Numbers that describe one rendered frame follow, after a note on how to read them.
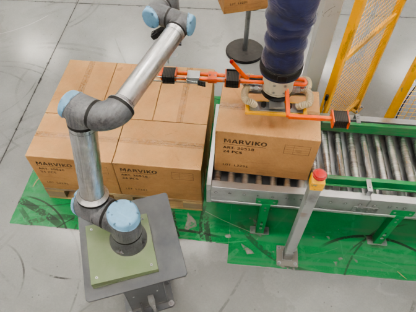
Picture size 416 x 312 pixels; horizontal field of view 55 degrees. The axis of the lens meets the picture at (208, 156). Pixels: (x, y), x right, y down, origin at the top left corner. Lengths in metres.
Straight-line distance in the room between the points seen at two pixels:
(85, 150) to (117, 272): 0.68
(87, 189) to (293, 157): 1.22
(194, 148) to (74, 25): 2.64
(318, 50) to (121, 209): 2.10
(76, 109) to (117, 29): 3.24
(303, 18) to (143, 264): 1.37
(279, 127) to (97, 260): 1.22
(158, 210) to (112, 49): 2.57
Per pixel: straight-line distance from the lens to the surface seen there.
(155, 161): 2.66
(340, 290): 2.95
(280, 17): 1.88
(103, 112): 1.49
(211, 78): 2.19
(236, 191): 2.50
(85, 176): 1.78
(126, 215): 1.88
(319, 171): 2.06
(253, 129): 2.29
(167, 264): 2.08
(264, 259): 2.92
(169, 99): 3.03
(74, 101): 1.55
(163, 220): 2.18
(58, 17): 5.10
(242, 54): 4.24
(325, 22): 3.19
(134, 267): 2.05
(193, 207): 3.02
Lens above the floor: 2.68
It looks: 53 degrees down
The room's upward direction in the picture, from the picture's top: straight up
